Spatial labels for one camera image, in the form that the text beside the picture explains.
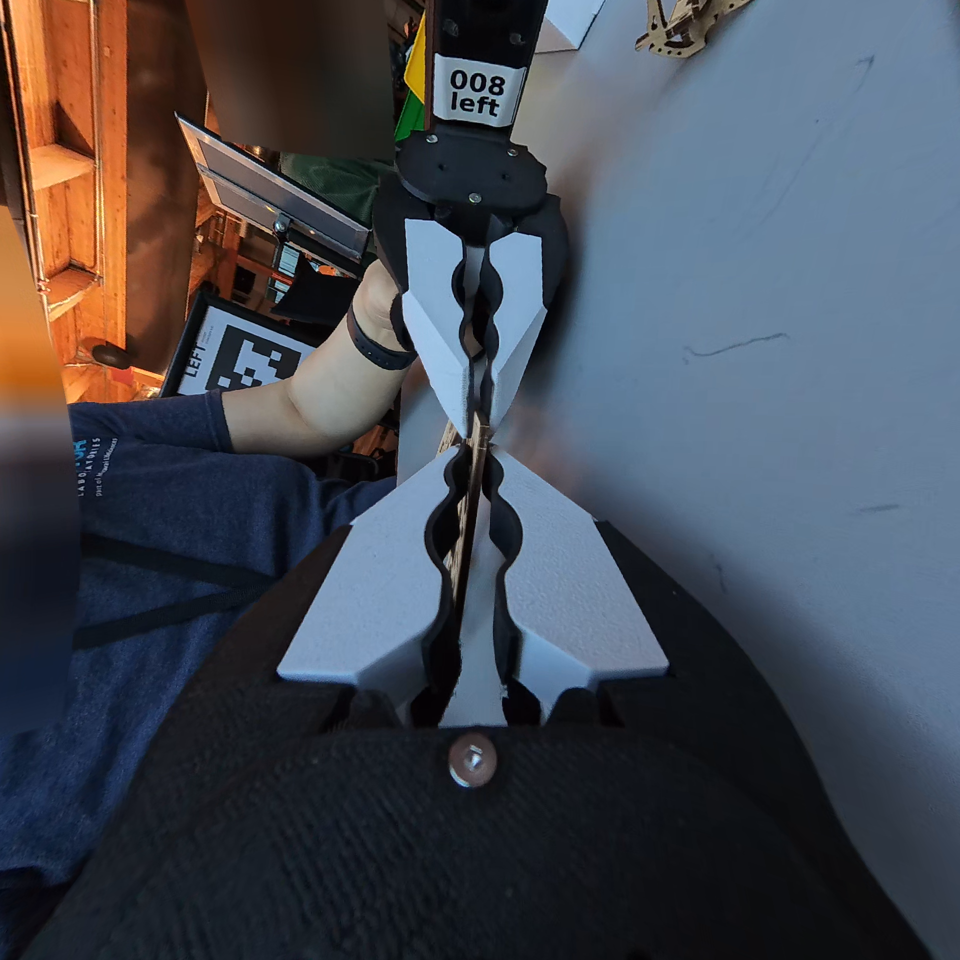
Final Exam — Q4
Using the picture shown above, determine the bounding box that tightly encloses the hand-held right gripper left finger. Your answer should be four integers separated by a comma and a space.
276, 450, 470, 727

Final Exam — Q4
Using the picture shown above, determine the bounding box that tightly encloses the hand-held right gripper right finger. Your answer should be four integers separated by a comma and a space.
483, 442, 670, 727

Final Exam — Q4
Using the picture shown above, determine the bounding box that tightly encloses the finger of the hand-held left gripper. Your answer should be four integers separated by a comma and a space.
403, 217, 483, 440
476, 231, 549, 432

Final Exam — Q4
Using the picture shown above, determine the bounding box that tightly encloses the laser-cut wooden parts sheet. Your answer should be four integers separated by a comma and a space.
435, 420, 489, 654

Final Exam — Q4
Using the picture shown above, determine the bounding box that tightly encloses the person's left forearm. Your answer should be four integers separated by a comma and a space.
221, 330, 410, 459

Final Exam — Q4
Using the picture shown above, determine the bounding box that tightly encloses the wooden model assembly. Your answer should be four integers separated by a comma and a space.
633, 0, 755, 57

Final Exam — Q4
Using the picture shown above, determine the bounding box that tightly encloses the person's left hand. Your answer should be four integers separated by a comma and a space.
352, 258, 417, 354

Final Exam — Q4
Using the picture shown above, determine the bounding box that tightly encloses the black wrist watch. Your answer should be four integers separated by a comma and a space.
346, 303, 419, 371

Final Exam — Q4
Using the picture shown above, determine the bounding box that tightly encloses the green plastic bin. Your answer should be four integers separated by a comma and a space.
393, 86, 429, 144

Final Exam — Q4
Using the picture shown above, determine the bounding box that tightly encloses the yellow plastic bin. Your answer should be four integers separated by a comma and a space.
403, 11, 429, 95

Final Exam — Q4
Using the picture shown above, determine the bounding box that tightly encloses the dark green cloth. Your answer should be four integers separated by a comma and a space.
281, 152, 402, 226

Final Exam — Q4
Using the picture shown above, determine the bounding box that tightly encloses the white cardboard box tray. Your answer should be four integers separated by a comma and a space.
534, 0, 609, 54

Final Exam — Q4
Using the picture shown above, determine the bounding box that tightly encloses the black framed marker sign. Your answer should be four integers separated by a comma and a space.
159, 291, 324, 399

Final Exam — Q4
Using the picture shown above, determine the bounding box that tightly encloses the grey framed display panel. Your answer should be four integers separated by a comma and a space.
174, 111, 374, 265

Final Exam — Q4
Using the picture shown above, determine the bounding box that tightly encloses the black lanyard strap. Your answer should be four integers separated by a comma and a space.
75, 532, 275, 650

